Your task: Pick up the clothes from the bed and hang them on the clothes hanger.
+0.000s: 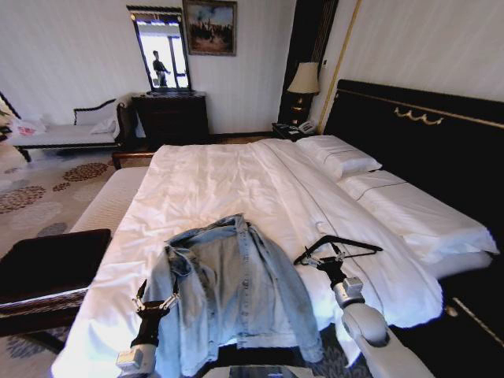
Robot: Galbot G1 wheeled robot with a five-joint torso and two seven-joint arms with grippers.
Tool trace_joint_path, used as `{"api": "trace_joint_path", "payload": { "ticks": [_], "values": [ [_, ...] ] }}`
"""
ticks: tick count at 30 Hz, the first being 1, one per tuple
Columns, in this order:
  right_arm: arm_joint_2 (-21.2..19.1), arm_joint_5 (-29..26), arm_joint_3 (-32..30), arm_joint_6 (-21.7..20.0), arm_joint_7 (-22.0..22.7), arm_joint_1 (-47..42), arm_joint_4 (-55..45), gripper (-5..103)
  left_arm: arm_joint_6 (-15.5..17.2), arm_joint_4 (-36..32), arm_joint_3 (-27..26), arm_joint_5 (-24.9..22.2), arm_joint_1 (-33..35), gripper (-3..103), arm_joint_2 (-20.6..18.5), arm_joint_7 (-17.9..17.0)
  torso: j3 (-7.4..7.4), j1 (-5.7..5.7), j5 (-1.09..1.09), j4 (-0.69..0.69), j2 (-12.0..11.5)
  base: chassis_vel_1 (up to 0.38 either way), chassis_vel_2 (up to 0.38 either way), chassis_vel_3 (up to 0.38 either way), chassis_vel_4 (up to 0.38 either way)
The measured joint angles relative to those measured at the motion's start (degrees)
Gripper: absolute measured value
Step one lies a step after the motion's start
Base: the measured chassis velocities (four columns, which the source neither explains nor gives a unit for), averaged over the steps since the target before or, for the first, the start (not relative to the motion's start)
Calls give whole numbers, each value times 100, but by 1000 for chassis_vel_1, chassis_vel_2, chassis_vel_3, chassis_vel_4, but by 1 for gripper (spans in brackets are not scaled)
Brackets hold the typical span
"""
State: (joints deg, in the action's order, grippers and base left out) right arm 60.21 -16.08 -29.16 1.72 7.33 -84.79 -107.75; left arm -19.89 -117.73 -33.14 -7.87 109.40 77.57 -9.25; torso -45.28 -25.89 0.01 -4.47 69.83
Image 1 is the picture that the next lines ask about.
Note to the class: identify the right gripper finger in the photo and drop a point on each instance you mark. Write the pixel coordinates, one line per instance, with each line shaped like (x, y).
(314, 260)
(339, 256)

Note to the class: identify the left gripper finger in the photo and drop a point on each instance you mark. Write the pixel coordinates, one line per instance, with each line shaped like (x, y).
(169, 301)
(140, 301)

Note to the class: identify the black clothes hanger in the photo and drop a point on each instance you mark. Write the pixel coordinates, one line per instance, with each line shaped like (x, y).
(354, 244)

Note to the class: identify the light blue denim jacket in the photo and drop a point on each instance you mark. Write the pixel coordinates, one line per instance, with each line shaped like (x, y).
(236, 283)

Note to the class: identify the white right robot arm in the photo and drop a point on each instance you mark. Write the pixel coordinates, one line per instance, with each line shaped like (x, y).
(366, 319)

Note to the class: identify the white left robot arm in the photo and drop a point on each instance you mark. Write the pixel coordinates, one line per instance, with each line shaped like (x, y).
(138, 356)

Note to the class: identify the flat white pillow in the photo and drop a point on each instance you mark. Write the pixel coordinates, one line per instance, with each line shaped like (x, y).
(417, 214)

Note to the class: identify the dark wooden bench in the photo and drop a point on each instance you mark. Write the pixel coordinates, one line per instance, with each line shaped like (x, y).
(47, 271)

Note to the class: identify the plump white pillow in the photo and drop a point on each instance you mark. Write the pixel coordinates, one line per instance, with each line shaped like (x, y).
(338, 155)

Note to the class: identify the white mattress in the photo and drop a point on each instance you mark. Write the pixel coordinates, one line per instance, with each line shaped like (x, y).
(114, 197)

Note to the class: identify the white robot front shell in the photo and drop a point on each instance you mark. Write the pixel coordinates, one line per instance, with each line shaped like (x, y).
(258, 372)

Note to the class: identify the white duvet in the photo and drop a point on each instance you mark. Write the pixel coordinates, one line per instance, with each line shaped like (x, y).
(220, 185)

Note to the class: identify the dark wooden nightstand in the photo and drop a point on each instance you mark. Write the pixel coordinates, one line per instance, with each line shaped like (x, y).
(285, 134)

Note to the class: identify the white desk telephone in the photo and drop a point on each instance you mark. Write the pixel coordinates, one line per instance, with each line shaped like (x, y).
(306, 126)

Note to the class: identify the black folder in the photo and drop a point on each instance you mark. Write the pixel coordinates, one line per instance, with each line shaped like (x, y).
(284, 127)

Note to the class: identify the dark headboard with gold trim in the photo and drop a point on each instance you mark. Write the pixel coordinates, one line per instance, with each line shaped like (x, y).
(433, 141)

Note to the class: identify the table lamp with cream shade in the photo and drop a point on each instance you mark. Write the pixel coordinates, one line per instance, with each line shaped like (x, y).
(304, 78)

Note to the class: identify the dark wood chaise longue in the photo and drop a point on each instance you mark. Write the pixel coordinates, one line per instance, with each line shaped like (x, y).
(67, 136)

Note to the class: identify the dark wooden dresser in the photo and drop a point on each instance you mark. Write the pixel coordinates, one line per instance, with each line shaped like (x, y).
(171, 118)

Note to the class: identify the white plastic bag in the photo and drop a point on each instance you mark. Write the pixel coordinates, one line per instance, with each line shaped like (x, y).
(27, 128)

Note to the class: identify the person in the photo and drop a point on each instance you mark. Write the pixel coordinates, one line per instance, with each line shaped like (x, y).
(159, 69)

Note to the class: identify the dark framed mirror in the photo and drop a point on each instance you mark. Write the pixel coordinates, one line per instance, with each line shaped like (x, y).
(163, 51)

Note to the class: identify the framed painting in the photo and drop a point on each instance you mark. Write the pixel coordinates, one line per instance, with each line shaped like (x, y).
(210, 27)

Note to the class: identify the white wall switch panel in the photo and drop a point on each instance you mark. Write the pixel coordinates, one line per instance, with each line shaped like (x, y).
(325, 63)

